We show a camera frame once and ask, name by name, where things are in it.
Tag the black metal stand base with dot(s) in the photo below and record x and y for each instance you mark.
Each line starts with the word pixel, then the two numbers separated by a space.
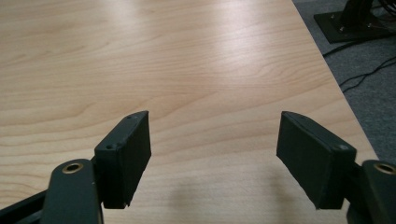
pixel 351 20

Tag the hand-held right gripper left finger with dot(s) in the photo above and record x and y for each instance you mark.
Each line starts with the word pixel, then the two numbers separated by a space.
pixel 123 161

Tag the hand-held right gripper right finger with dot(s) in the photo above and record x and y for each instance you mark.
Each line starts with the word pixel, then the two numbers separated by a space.
pixel 314 161

